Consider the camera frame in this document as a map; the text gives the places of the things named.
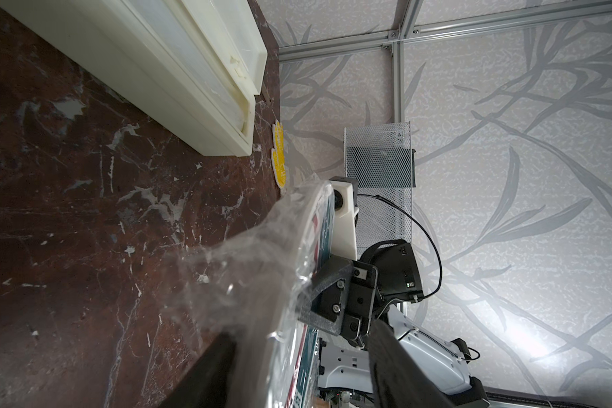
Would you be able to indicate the white wire mesh basket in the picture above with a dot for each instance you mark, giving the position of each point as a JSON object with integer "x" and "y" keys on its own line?
{"x": 381, "y": 159}

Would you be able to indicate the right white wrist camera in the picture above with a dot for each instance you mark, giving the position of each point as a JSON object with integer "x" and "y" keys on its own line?
{"x": 343, "y": 237}

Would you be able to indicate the cream plastic wrap dispenser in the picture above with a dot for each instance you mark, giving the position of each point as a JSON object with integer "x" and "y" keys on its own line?
{"x": 196, "y": 67}

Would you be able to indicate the clear plastic wrap sheet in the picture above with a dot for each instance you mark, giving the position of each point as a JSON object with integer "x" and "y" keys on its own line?
{"x": 232, "y": 288}

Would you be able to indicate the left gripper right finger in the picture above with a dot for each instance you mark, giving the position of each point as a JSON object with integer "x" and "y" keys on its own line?
{"x": 397, "y": 381}

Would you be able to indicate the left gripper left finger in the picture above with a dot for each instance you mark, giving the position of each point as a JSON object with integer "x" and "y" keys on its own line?
{"x": 206, "y": 383}

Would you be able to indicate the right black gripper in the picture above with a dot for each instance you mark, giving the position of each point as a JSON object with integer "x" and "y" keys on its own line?
{"x": 386, "y": 274}

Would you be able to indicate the white plate green rim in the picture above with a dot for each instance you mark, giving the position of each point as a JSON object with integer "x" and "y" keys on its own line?
{"x": 300, "y": 223}

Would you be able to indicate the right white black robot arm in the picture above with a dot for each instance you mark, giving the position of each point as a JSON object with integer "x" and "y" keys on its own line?
{"x": 344, "y": 376}

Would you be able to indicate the yellow rubber glove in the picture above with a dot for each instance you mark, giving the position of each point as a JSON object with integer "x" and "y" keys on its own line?
{"x": 278, "y": 155}

